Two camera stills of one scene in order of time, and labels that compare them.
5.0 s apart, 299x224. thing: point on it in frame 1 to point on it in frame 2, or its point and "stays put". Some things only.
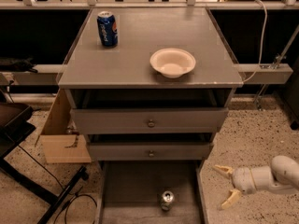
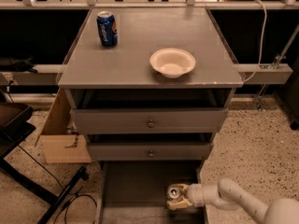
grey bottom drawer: x=129 y=192 stays put
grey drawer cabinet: x=150 y=88 stays put
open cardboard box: x=59 y=142 stays put
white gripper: x=242 y=178 to x=195 y=194
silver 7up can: x=166 y=198 to x=174 y=191
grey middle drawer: x=150 y=151 stays put
